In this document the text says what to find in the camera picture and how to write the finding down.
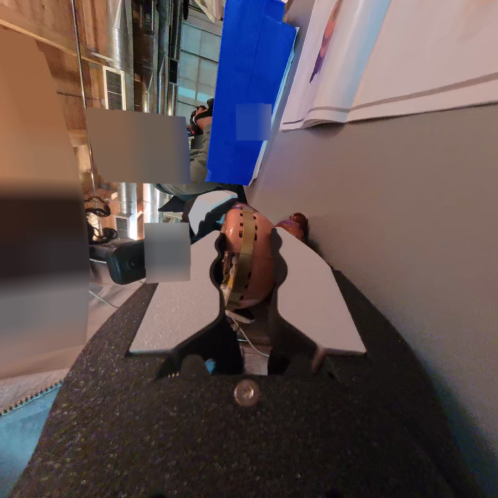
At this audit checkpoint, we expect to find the blue plastic bin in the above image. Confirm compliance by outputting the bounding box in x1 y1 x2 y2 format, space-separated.
206 0 298 186

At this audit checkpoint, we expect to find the brick pot model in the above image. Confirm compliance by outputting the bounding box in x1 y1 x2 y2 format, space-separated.
217 203 310 313

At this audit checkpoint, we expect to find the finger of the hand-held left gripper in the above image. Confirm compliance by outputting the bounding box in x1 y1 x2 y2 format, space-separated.
189 189 239 236

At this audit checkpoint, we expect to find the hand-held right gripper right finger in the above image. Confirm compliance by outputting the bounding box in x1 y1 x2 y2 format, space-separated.
267 227 366 370

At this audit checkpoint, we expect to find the white instruction booklet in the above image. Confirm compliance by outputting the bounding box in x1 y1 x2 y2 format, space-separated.
280 0 498 131

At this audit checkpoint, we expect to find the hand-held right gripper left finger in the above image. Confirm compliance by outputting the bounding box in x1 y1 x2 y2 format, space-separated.
129 232 226 358

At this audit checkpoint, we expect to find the metal ventilation duct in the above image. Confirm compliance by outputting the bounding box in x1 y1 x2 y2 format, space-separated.
101 0 183 234

